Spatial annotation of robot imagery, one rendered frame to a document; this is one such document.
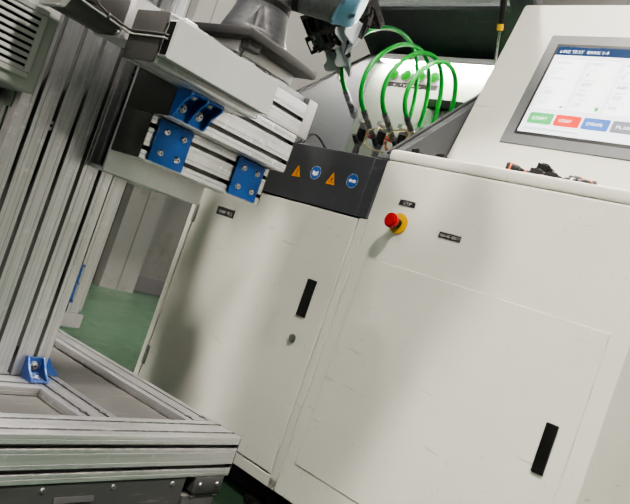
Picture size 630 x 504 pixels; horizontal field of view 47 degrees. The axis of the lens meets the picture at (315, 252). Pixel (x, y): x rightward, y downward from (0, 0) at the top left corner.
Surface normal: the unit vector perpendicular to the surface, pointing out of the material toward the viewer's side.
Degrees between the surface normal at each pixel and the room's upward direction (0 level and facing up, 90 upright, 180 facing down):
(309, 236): 90
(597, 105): 76
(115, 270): 90
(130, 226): 90
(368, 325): 90
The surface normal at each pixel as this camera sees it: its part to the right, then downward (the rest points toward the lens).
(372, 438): -0.64, -0.23
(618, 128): -0.54, -0.45
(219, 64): 0.75, 0.25
